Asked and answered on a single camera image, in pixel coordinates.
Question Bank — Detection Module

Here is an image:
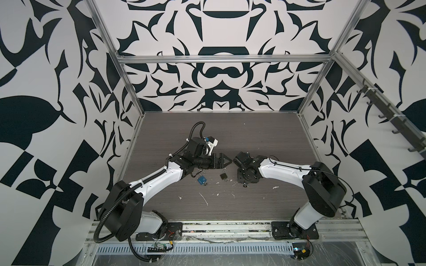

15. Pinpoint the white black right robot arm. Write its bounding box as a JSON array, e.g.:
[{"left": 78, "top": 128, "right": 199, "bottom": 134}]
[{"left": 233, "top": 152, "right": 347, "bottom": 240}]

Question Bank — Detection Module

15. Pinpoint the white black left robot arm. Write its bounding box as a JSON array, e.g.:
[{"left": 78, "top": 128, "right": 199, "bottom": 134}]
[{"left": 93, "top": 136, "right": 231, "bottom": 243}]

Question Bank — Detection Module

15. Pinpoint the black padlock middle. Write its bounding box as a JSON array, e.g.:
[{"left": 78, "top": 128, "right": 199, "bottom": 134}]
[{"left": 220, "top": 168, "right": 229, "bottom": 182}]

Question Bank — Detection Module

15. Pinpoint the right green circuit board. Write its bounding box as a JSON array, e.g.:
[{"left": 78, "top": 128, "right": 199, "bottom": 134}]
[{"left": 291, "top": 245, "right": 312, "bottom": 260}]

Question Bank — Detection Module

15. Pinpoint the green circuit board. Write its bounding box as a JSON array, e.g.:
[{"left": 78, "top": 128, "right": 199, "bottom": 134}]
[
  {"left": 291, "top": 245, "right": 312, "bottom": 260},
  {"left": 147, "top": 242, "right": 174, "bottom": 253}
]

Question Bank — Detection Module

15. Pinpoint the left green circuit board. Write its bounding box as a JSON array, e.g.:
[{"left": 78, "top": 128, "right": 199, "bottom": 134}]
[{"left": 147, "top": 242, "right": 174, "bottom": 253}]

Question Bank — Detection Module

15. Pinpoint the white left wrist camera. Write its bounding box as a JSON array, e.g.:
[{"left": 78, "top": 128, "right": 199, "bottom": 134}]
[{"left": 205, "top": 136, "right": 219, "bottom": 156}]

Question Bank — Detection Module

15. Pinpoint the black corrugated cable conduit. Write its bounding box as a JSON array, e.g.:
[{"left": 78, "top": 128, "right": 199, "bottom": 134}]
[{"left": 93, "top": 121, "right": 206, "bottom": 244}]

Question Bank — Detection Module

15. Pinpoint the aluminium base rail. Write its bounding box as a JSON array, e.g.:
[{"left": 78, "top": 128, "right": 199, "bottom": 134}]
[{"left": 87, "top": 219, "right": 368, "bottom": 243}]

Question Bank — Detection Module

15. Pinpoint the white slotted cable duct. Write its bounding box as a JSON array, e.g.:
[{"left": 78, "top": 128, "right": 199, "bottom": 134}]
[{"left": 97, "top": 242, "right": 294, "bottom": 255}]

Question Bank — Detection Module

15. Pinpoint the grey wall hook rail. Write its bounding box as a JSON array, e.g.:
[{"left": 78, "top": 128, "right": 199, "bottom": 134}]
[{"left": 357, "top": 78, "right": 426, "bottom": 159}]

